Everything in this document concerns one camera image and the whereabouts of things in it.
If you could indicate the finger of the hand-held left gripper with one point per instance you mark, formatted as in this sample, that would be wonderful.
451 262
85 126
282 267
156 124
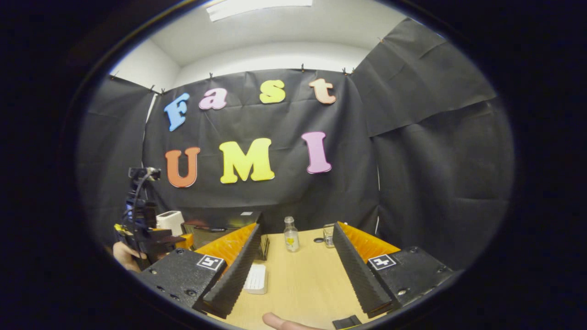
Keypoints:
183 242

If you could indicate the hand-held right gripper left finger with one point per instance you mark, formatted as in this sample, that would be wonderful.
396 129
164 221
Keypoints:
236 272

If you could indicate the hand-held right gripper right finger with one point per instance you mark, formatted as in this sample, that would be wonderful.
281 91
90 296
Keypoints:
360 270

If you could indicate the black electric oven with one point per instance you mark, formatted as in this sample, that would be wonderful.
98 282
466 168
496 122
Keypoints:
215 229

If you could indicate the white ridged tray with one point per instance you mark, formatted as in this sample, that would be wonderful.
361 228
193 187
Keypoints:
256 279

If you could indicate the white toaster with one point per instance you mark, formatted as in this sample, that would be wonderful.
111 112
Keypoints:
170 222

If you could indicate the clear glass cup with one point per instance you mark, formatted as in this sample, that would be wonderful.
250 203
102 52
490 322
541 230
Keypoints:
329 236

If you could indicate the clear glass bottle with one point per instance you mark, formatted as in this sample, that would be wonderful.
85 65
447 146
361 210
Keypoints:
291 240

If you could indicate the black backdrop cloth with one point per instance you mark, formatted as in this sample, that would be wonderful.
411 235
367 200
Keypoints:
412 137

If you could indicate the row of small cloth clips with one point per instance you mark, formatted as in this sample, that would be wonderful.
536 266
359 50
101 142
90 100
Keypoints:
211 76

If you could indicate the large ceiling light panel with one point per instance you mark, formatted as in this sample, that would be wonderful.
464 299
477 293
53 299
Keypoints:
257 7

